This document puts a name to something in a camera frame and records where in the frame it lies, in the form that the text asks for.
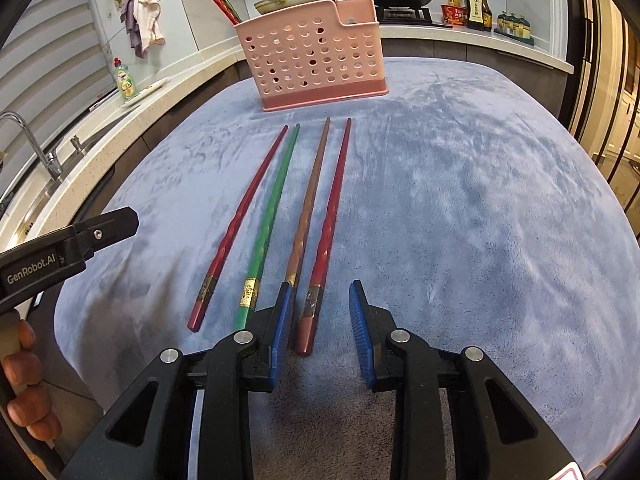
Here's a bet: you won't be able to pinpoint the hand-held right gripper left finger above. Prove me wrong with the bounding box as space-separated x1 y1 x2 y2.
60 281 294 480

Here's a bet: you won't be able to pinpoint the pink hanging cloth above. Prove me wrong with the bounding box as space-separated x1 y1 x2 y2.
135 0 165 58

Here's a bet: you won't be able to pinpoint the chrome faucet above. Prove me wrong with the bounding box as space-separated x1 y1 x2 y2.
0 111 64 182

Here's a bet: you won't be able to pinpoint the green chopstick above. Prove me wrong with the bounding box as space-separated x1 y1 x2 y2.
233 123 301 328

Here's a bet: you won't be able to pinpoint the window blinds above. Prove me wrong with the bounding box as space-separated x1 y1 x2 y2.
0 0 114 128

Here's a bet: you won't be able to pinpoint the black gas stove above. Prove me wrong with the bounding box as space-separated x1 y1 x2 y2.
375 5 453 26

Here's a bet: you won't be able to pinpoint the seasoning jar set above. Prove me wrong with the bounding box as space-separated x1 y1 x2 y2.
494 10 535 45

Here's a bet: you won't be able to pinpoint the pink perforated utensil holder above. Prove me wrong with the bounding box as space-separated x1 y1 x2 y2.
235 0 389 112

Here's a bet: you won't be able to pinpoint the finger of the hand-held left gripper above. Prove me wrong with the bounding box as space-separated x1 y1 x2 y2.
65 206 140 263

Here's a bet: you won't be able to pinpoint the green dish soap bottle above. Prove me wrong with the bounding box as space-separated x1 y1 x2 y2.
113 57 138 101

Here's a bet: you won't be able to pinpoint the red noodle cup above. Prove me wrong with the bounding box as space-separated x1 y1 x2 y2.
440 4 468 27

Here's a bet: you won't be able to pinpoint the dark soy sauce bottle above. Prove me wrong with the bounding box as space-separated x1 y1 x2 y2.
462 0 494 31

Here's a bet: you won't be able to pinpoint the purple hanging cloth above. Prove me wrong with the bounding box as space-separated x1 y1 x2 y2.
122 0 144 59

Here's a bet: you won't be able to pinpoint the person's left hand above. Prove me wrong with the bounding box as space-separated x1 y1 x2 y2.
0 317 62 442

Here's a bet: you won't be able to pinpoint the brown chopstick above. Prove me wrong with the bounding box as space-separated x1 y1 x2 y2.
282 117 332 293

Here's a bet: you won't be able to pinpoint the glass sliding door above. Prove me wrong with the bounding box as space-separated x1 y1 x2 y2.
565 0 640 211

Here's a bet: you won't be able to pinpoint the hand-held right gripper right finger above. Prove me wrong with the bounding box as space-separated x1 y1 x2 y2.
348 280 583 480

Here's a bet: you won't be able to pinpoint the white kitchen counter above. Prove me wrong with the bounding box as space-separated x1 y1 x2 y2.
0 24 575 261

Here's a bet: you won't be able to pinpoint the blue plush blanket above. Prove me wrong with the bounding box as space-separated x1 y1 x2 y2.
52 56 640 480

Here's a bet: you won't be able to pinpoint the white tray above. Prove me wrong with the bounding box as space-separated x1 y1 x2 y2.
121 76 171 109

